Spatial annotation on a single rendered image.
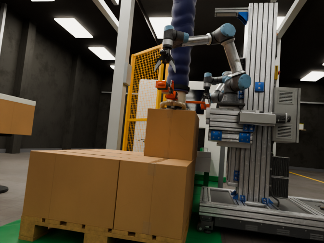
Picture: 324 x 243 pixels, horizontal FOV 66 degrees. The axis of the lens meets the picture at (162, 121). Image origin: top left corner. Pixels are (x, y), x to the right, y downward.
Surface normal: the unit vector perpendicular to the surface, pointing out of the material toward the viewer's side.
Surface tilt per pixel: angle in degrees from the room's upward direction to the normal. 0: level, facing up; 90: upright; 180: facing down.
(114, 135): 90
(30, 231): 90
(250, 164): 90
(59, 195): 90
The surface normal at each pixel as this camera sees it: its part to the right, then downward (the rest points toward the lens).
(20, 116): 0.95, 0.05
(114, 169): -0.18, -0.10
